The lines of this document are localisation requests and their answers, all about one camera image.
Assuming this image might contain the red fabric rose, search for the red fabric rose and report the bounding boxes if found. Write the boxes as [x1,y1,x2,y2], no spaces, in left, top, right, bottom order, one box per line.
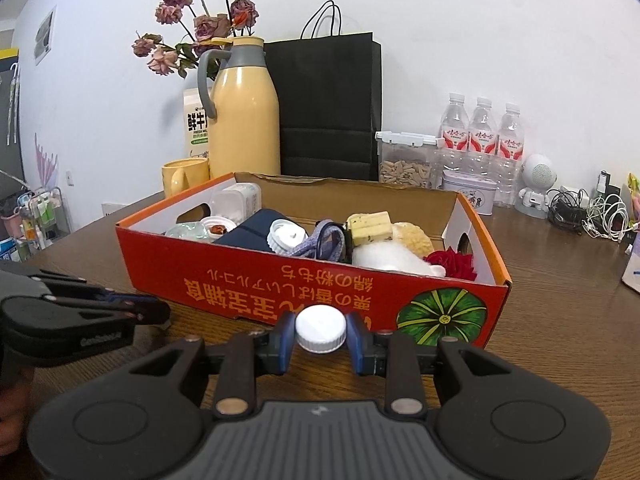
[424,248,478,281]

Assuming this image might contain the white bottle cap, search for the white bottle cap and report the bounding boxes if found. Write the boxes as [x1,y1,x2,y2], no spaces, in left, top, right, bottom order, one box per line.
[294,305,348,354]

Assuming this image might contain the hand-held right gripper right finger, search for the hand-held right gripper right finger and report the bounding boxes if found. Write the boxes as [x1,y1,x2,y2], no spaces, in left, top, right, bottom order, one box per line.
[346,313,515,420]

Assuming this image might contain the orange cardboard box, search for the orange cardboard box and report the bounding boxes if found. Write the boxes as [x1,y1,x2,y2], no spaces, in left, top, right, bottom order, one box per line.
[115,171,513,350]

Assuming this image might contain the white ribbed cap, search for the white ribbed cap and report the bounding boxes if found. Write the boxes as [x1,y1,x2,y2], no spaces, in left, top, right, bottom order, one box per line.
[266,220,309,257]

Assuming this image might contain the printed grey tin box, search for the printed grey tin box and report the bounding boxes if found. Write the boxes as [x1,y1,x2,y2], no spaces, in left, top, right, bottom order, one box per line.
[441,169,498,217]

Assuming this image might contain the white plastic jar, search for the white plastic jar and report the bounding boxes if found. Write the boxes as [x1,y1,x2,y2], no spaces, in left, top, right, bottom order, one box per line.
[209,183,262,226]

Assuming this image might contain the storage rack with bottles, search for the storage rack with bottles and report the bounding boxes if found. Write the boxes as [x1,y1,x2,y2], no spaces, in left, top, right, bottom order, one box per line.
[0,167,71,263]

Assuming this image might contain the wall poster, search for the wall poster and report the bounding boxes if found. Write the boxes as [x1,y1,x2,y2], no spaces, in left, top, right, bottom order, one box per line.
[34,6,57,65]

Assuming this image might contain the navy blue pouch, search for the navy blue pouch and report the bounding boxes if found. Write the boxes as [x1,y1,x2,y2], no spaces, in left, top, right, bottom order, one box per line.
[214,208,292,261]

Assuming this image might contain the black charger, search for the black charger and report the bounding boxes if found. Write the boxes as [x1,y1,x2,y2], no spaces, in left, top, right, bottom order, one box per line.
[596,170,621,196]

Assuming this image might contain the yellow thermos jug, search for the yellow thermos jug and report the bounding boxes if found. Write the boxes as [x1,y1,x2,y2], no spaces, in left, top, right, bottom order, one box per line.
[197,36,282,180]

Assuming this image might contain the white robot-shaped speaker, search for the white robot-shaped speaker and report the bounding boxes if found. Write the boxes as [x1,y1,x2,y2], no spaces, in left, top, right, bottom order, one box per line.
[517,154,558,220]

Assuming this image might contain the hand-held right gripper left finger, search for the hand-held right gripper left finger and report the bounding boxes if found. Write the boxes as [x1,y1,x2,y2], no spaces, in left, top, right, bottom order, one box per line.
[127,311,297,420]

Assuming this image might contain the pale yellow soap block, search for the pale yellow soap block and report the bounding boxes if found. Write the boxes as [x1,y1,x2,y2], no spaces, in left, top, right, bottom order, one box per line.
[346,211,393,247]

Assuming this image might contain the yellow mug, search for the yellow mug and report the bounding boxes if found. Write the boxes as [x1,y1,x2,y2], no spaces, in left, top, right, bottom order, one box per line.
[161,157,211,198]

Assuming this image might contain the yellow and white plush toy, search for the yellow and white plush toy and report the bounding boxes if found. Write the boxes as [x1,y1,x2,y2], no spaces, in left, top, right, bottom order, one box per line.
[352,222,447,277]

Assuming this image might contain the person's left hand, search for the person's left hand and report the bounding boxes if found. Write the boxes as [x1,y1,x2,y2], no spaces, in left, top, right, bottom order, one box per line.
[0,382,32,443]

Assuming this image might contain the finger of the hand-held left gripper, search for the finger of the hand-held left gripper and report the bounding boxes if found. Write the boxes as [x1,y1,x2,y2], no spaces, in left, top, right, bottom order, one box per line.
[24,267,120,304]
[74,296,172,329]

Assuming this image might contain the purple cloth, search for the purple cloth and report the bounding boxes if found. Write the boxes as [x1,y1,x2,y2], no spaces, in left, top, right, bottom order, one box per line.
[292,227,353,263]

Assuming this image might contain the dried pink rose bouquet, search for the dried pink rose bouquet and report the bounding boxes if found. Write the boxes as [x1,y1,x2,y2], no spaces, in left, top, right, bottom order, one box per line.
[131,0,260,78]

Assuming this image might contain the clear container of seeds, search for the clear container of seeds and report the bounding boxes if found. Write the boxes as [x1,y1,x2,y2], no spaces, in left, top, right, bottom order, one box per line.
[375,131,446,190]

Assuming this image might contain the purple tissue pack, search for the purple tissue pack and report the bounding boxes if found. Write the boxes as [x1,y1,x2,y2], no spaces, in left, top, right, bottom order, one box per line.
[621,235,640,292]

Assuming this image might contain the yellow and pink snack packets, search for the yellow and pink snack packets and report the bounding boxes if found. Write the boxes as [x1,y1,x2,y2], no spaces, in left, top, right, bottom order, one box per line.
[627,172,640,223]

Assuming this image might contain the tangle of charger cables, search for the tangle of charger cables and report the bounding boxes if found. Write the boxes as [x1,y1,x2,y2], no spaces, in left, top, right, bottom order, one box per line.
[547,187,640,246]

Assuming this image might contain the black paper bag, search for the black paper bag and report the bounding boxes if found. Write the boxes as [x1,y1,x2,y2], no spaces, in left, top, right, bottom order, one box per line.
[263,1,382,181]

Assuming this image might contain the purple wall decal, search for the purple wall decal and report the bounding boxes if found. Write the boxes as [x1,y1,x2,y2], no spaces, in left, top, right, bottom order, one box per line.
[33,132,60,186]

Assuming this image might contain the dark wall panel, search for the dark wall panel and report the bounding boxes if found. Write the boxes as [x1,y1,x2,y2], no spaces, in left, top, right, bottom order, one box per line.
[0,47,26,186]

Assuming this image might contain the white milk carton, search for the white milk carton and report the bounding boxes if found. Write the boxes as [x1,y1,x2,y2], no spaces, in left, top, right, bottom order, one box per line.
[180,87,213,161]

